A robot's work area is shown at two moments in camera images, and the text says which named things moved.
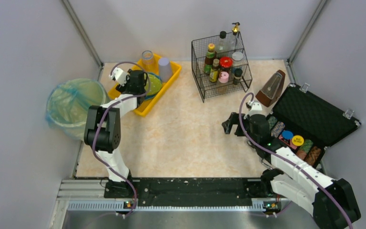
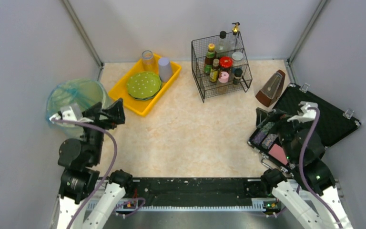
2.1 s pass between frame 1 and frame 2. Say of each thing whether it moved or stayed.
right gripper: moved
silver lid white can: stayed
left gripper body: moved
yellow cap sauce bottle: stayed
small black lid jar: stayed
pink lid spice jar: stayed
